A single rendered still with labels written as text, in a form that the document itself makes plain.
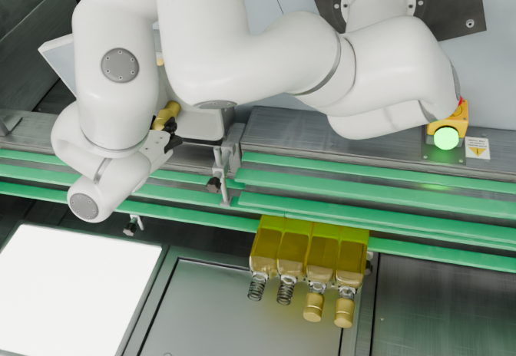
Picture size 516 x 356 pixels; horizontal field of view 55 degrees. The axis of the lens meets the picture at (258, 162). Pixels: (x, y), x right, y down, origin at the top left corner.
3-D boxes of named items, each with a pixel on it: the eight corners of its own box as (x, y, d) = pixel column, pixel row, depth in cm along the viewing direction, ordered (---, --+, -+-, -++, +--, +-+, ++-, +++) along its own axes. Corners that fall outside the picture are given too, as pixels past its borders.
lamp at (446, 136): (431, 140, 99) (431, 151, 97) (436, 123, 95) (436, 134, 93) (455, 143, 98) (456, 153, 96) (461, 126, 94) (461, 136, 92)
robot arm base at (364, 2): (319, -23, 85) (306, 26, 75) (388, -61, 78) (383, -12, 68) (362, 44, 93) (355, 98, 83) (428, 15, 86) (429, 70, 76)
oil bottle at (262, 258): (270, 202, 116) (247, 281, 102) (269, 186, 112) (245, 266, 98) (293, 206, 115) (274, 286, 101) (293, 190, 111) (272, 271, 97)
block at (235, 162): (236, 151, 116) (227, 173, 112) (231, 120, 109) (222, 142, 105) (250, 153, 115) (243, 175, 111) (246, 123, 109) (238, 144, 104)
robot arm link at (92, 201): (84, 143, 70) (142, 180, 70) (120, 113, 79) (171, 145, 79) (56, 209, 78) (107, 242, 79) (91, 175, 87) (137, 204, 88)
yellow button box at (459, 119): (425, 120, 105) (424, 144, 100) (431, 92, 99) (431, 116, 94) (460, 123, 103) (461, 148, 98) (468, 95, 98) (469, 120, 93)
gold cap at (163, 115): (157, 108, 102) (148, 122, 99) (173, 109, 101) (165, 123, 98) (160, 121, 104) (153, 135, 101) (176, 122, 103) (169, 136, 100)
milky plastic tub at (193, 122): (167, 110, 121) (153, 134, 115) (144, 29, 105) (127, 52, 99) (235, 117, 117) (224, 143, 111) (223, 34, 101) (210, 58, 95)
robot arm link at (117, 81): (216, 145, 62) (202, 41, 67) (270, 60, 43) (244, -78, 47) (80, 152, 57) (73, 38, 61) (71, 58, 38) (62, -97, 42)
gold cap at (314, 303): (306, 299, 97) (302, 320, 94) (306, 290, 94) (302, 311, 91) (324, 303, 96) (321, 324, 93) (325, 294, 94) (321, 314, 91)
